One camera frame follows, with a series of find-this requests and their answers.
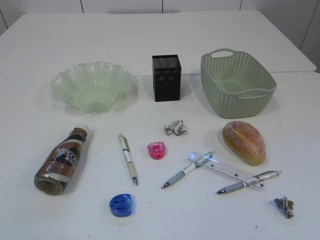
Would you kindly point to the blue lead refill case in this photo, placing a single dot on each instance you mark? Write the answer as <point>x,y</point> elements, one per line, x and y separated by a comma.
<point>122,205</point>

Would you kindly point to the white green ballpoint pen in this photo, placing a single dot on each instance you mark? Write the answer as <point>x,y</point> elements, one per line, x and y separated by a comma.
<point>128,158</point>

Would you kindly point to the pink lead refill case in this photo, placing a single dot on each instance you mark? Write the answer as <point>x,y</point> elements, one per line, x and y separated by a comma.
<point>156,150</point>

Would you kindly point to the brown Nescafe coffee bottle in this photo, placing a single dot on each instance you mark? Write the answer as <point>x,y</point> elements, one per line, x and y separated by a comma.
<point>57,170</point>

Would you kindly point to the transparent plastic ruler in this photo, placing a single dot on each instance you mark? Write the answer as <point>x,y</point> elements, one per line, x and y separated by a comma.
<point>217,166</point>

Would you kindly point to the green wavy glass plate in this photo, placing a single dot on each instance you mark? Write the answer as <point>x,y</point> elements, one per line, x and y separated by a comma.
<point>91,87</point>

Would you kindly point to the clear grey gel pen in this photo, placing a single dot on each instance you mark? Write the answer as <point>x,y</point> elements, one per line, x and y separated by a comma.
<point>255,181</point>

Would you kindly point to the black mesh pen holder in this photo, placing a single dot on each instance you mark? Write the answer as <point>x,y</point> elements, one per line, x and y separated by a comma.
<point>166,71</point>

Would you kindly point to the paper ball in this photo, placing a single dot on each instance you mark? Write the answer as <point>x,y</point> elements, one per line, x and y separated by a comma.
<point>285,206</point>
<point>175,127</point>

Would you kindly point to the sugar dusted bread loaf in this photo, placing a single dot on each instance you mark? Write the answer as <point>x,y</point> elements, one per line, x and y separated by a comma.
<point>246,141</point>

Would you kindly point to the green plastic woven basket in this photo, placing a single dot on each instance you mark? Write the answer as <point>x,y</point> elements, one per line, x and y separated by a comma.
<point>236,86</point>

